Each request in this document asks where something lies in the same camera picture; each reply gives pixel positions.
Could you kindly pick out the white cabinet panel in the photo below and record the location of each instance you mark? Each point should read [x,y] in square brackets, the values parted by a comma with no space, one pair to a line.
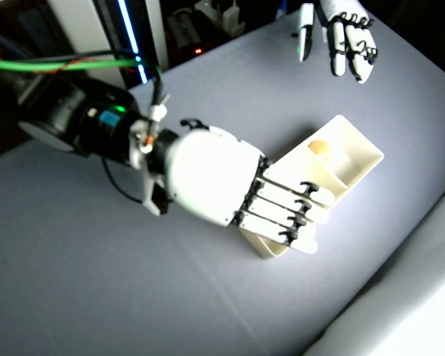
[78,26]

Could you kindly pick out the cream three-compartment tray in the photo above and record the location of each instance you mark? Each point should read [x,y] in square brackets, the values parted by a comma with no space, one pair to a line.
[359,155]

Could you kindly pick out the brown egg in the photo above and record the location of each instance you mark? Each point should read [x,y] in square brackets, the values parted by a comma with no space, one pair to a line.
[317,147]

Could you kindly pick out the white black wrist camera mount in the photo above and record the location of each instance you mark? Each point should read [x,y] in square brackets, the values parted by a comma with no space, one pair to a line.
[155,200]

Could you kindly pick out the white smooth body shell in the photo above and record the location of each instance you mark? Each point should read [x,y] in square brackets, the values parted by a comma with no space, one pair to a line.
[411,296]

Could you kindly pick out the black device with red light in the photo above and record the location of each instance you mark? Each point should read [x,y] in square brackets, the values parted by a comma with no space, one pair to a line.
[185,33]

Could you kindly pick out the grey table cloth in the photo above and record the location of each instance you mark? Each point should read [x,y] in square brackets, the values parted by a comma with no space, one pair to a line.
[133,278]

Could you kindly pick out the blue light strip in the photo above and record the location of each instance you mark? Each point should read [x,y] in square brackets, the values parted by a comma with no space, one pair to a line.
[128,26]

